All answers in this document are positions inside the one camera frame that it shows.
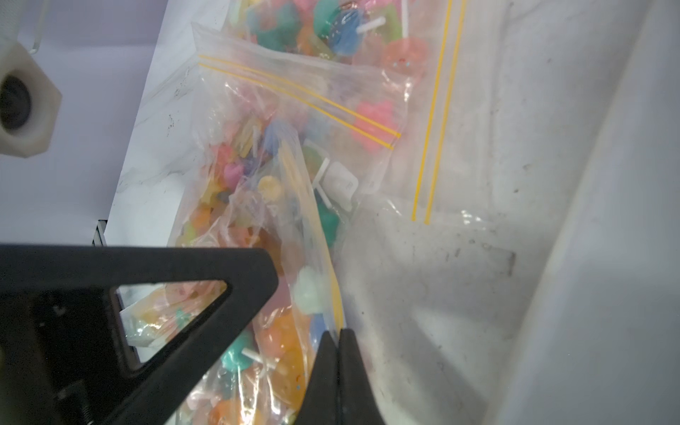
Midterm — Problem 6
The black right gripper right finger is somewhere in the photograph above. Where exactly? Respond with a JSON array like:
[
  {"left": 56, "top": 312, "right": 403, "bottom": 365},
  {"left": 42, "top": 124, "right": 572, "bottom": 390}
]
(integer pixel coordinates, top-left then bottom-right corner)
[{"left": 338, "top": 329, "right": 385, "bottom": 425}]

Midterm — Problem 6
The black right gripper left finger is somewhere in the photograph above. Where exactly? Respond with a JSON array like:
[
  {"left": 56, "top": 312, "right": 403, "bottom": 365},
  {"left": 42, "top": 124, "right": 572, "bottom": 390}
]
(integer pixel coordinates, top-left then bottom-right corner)
[{"left": 294, "top": 331, "right": 339, "bottom": 425}]

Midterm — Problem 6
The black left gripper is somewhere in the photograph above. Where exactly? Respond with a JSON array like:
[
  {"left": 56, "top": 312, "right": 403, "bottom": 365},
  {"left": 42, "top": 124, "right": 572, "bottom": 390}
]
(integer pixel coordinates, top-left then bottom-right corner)
[{"left": 1, "top": 244, "right": 278, "bottom": 424}]

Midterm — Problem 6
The white plastic tray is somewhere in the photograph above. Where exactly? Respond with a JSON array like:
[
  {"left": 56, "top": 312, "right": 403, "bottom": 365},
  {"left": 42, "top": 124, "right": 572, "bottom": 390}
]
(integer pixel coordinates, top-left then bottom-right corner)
[{"left": 342, "top": 1, "right": 679, "bottom": 424}]

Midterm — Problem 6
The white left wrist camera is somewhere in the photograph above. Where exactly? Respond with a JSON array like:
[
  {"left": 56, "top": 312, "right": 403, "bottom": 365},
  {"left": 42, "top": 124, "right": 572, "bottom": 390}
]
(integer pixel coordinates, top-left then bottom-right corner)
[{"left": 1, "top": 38, "right": 62, "bottom": 159}]

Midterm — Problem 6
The clear ziploc bag of candies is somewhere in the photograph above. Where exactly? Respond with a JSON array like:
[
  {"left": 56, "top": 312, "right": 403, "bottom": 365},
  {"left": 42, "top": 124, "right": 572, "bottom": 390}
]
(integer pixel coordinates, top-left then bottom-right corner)
[{"left": 119, "top": 20, "right": 413, "bottom": 425}]

